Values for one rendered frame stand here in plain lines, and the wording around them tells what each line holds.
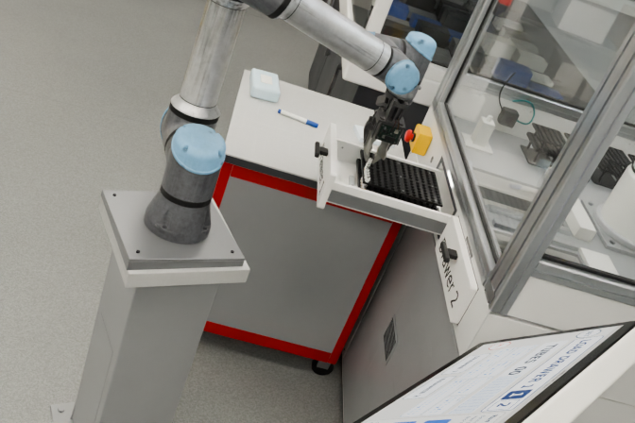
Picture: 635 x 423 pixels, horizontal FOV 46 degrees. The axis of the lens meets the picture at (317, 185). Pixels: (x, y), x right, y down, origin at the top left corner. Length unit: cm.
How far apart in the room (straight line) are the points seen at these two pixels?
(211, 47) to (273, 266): 89
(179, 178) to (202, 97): 20
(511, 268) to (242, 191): 92
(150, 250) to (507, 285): 74
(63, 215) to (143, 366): 122
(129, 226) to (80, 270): 109
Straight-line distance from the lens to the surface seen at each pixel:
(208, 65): 166
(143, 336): 181
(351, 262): 230
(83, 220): 299
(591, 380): 113
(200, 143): 161
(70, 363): 245
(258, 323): 247
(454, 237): 182
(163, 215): 166
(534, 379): 112
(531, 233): 150
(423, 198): 196
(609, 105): 140
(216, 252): 168
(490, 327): 162
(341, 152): 210
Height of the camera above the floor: 179
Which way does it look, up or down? 29 degrees down
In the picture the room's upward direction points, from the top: 21 degrees clockwise
